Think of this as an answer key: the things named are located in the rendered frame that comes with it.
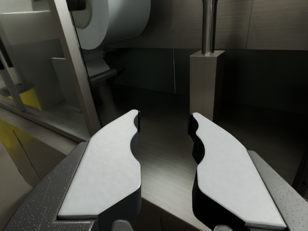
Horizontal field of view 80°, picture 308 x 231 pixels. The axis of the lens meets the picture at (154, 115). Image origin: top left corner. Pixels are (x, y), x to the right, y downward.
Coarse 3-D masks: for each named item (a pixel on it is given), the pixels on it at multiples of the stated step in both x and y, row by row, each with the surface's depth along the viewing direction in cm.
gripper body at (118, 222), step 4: (116, 220) 6; (120, 220) 6; (124, 220) 6; (112, 224) 6; (116, 224) 6; (120, 224) 6; (124, 224) 6; (128, 224) 6; (112, 228) 5; (116, 228) 5; (120, 228) 5; (124, 228) 5; (128, 228) 5; (216, 228) 6; (220, 228) 6; (224, 228) 6; (228, 228) 6
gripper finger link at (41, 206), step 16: (80, 144) 9; (64, 160) 8; (80, 160) 8; (48, 176) 7; (64, 176) 7; (32, 192) 6; (48, 192) 6; (64, 192) 7; (32, 208) 6; (48, 208) 6; (16, 224) 6; (32, 224) 6; (48, 224) 6; (64, 224) 6; (80, 224) 6; (96, 224) 6
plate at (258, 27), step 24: (192, 0) 77; (240, 0) 68; (264, 0) 64; (288, 0) 60; (192, 24) 81; (216, 24) 75; (240, 24) 71; (264, 24) 67; (288, 24) 63; (192, 48) 85; (216, 48) 80; (240, 48) 74; (264, 48) 70; (288, 48) 66
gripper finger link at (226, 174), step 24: (192, 120) 12; (216, 144) 9; (240, 144) 9; (216, 168) 8; (240, 168) 8; (192, 192) 8; (216, 192) 7; (240, 192) 7; (264, 192) 7; (216, 216) 7; (240, 216) 6; (264, 216) 6
